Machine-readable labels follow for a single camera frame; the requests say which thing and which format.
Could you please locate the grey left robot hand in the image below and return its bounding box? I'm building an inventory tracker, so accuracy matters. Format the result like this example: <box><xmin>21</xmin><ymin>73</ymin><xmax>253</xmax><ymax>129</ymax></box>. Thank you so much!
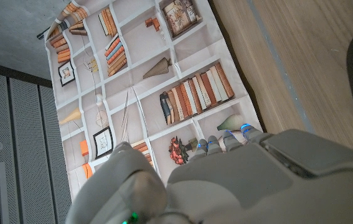
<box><xmin>65</xmin><ymin>123</ymin><xmax>353</xmax><ymax>224</ymax></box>

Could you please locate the printed bookshelf backdrop cloth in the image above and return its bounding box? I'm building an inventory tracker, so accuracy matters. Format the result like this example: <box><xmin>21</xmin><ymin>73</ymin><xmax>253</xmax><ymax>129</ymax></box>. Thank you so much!
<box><xmin>44</xmin><ymin>0</ymin><xmax>267</xmax><ymax>200</ymax></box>

